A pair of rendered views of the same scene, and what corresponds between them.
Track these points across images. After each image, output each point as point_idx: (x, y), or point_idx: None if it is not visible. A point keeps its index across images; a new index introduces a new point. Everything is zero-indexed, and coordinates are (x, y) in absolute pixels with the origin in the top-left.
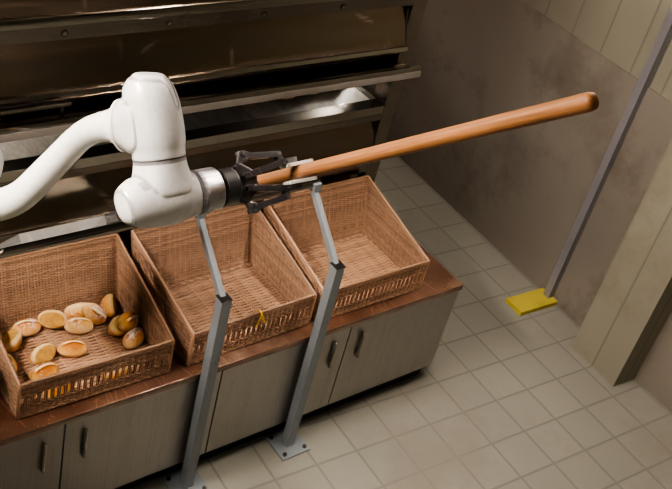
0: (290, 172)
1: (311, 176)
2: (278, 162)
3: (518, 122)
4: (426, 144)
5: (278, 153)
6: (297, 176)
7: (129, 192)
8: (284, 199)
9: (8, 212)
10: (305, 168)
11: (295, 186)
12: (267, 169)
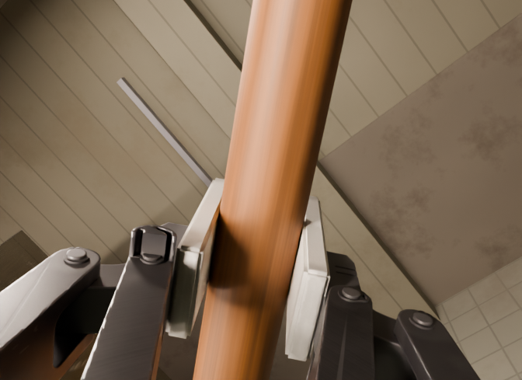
0: (237, 298)
1: (320, 146)
2: (136, 282)
3: None
4: None
5: (70, 258)
6: (280, 252)
7: None
8: (454, 353)
9: None
10: (264, 135)
11: (342, 278)
12: (137, 373)
